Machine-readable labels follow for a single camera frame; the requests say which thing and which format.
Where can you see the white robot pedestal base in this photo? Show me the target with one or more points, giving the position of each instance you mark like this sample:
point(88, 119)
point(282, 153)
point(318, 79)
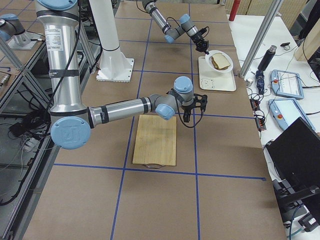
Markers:
point(114, 66)

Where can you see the folded navy umbrella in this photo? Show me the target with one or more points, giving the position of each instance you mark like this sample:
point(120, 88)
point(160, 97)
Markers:
point(260, 82)

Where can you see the red cylinder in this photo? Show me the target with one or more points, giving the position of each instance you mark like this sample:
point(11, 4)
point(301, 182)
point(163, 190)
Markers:
point(234, 10)

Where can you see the wooden cutting board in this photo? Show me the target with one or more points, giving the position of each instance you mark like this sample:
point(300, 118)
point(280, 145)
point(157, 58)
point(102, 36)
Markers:
point(155, 142)

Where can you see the lower teach pendant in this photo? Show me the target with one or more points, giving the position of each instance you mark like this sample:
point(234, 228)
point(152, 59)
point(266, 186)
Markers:
point(286, 111)

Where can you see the upper teach pendant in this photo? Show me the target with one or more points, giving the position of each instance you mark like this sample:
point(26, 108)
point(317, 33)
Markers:
point(286, 84)

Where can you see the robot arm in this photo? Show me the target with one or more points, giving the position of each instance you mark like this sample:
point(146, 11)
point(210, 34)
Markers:
point(71, 120)
point(174, 29)

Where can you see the black laptop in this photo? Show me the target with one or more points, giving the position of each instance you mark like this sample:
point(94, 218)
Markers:
point(296, 156)

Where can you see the aluminium frame post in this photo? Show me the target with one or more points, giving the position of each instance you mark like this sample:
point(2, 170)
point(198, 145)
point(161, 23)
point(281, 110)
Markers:
point(262, 31)

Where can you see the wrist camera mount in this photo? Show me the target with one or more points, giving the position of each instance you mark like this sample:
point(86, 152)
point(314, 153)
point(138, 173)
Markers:
point(204, 30)
point(200, 101)

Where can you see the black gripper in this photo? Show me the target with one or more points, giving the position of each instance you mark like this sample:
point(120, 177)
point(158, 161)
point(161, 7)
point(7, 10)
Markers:
point(200, 40)
point(187, 110)

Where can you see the white round plate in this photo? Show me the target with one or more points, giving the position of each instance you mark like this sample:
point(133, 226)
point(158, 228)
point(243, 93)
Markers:
point(209, 62)

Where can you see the teach pendant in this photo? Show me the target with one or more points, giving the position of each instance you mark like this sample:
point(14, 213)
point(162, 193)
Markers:
point(286, 84)
point(286, 111)

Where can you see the cream bear serving tray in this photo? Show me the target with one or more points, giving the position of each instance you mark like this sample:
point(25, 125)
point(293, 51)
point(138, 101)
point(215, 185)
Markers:
point(210, 79)

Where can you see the black water bottle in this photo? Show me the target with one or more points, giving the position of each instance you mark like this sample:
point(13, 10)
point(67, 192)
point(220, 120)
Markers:
point(268, 56)

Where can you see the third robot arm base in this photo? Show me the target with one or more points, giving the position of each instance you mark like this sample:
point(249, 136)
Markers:
point(13, 32)

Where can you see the bread slice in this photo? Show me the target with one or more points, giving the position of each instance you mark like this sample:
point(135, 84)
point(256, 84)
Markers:
point(220, 66)
point(219, 58)

